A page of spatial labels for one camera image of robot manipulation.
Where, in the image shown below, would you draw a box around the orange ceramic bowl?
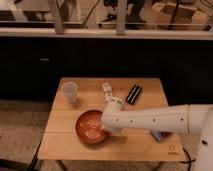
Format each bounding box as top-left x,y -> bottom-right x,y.
75,110 -> 110,144

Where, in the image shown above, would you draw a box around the translucent plastic cup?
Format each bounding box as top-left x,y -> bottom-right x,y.
61,82 -> 78,103

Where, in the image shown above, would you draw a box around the cardboard boxes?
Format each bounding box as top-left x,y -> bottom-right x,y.
151,1 -> 212,31

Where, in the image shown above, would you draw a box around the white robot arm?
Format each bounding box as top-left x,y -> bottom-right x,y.
101,97 -> 213,171

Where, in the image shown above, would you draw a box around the wooden table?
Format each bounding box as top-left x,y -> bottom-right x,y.
38,77 -> 184,161

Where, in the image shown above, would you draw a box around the blue and red object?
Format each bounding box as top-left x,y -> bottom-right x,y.
151,131 -> 171,142

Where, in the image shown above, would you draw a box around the black cable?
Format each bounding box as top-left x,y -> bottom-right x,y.
179,146 -> 198,164

